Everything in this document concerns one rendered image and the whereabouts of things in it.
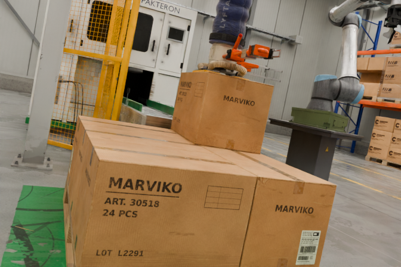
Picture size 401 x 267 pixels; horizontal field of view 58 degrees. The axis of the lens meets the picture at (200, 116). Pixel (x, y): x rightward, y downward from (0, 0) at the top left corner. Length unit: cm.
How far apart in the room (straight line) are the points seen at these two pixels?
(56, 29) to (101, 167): 207
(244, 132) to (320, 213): 65
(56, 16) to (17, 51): 814
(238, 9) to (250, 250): 142
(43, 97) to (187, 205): 205
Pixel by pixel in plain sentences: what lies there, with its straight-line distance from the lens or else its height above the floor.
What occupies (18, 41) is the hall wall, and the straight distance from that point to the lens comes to 1126.
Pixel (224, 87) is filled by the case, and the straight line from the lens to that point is 195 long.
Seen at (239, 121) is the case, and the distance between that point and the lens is 201.
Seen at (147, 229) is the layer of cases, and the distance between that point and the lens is 130.
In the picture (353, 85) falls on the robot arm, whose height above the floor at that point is 109.
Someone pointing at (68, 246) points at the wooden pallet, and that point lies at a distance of 183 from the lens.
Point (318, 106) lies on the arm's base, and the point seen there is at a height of 89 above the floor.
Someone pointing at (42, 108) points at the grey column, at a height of 47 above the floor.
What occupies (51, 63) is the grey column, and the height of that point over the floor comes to 84.
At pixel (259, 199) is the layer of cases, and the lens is 144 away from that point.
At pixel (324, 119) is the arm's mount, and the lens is 250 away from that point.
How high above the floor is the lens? 80
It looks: 3 degrees down
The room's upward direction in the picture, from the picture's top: 11 degrees clockwise
